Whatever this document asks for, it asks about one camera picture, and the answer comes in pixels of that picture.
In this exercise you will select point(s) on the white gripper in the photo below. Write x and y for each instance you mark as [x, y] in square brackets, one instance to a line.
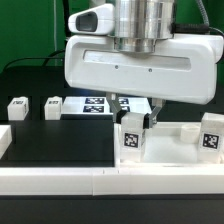
[138, 49]

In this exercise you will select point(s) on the white square tabletop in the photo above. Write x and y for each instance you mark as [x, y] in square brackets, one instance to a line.
[167, 143]

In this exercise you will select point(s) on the white fence bar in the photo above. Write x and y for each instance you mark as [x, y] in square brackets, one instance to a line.
[5, 138]
[112, 181]

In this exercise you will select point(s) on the white left fence bar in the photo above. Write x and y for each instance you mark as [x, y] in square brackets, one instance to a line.
[5, 138]

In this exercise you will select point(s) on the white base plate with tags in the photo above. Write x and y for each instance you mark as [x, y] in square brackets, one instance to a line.
[99, 105]

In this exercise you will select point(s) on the white front fence bar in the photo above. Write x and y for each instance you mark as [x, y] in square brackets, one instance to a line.
[112, 181]

